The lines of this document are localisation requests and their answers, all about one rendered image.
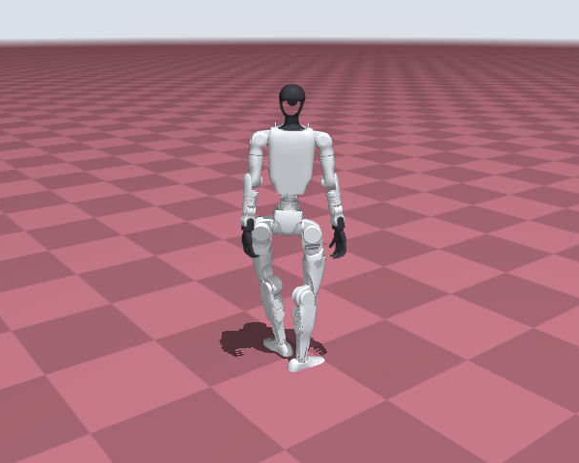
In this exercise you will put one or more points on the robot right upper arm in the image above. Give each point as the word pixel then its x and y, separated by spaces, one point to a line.
pixel 326 157

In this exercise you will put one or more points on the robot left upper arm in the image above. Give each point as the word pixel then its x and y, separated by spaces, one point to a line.
pixel 255 158

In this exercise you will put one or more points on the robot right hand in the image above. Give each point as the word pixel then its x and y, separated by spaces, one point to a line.
pixel 339 239

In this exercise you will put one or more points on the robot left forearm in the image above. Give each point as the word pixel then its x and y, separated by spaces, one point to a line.
pixel 249 202

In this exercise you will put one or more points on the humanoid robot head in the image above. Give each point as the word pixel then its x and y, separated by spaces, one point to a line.
pixel 291 93

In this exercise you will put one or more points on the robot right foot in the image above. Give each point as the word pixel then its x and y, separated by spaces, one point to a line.
pixel 295 365

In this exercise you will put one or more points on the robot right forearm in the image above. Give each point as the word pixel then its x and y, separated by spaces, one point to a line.
pixel 334 203

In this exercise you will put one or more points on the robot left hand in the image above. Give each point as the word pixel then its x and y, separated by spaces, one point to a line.
pixel 247 240

